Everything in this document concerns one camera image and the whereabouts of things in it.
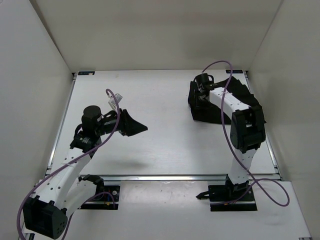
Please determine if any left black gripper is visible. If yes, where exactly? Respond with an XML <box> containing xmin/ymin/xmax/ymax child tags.
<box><xmin>98</xmin><ymin>105</ymin><xmax>150</xmax><ymax>134</ymax></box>

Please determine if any black pleated skirt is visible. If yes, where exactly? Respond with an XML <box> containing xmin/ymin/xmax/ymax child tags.
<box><xmin>187</xmin><ymin>76</ymin><xmax>260</xmax><ymax>125</ymax></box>

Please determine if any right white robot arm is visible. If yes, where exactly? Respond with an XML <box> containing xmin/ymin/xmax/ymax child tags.
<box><xmin>188</xmin><ymin>73</ymin><xmax>266</xmax><ymax>202</ymax></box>

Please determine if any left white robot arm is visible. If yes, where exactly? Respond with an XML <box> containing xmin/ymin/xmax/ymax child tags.
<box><xmin>22</xmin><ymin>105</ymin><xmax>148</xmax><ymax>240</ymax></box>

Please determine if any right blue table label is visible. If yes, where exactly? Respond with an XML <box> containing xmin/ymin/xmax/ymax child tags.
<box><xmin>225</xmin><ymin>69</ymin><xmax>244</xmax><ymax>75</ymax></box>

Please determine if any blue table label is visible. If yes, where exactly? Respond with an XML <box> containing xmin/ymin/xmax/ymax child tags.
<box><xmin>225</xmin><ymin>69</ymin><xmax>244</xmax><ymax>75</ymax></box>
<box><xmin>77</xmin><ymin>71</ymin><xmax>95</xmax><ymax>76</ymax></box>

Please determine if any left blue table label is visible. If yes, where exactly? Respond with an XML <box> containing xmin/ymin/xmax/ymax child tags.
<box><xmin>77</xmin><ymin>71</ymin><xmax>95</xmax><ymax>76</ymax></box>

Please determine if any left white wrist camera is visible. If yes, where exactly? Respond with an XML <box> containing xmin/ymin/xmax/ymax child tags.
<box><xmin>108</xmin><ymin>93</ymin><xmax>123</xmax><ymax>111</ymax></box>

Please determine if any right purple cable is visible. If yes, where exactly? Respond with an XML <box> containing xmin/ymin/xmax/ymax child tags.
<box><xmin>201</xmin><ymin>60</ymin><xmax>291</xmax><ymax>207</ymax></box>

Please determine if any purple cable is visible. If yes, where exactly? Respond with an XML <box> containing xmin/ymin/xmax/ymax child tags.
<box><xmin>15</xmin><ymin>88</ymin><xmax>123</xmax><ymax>240</ymax></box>
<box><xmin>201</xmin><ymin>60</ymin><xmax>291</xmax><ymax>207</ymax></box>

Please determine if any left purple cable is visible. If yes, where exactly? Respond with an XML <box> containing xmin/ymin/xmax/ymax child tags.
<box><xmin>15</xmin><ymin>88</ymin><xmax>123</xmax><ymax>240</ymax></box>

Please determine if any front aluminium rail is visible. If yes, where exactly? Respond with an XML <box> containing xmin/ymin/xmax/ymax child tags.
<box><xmin>101</xmin><ymin>174</ymin><xmax>226</xmax><ymax>182</ymax></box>

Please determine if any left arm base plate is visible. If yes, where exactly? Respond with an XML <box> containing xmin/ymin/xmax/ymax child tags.
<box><xmin>79</xmin><ymin>182</ymin><xmax>121</xmax><ymax>211</ymax></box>

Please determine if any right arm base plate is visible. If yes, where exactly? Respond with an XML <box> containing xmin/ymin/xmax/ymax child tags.
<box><xmin>196</xmin><ymin>185</ymin><xmax>258</xmax><ymax>212</ymax></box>

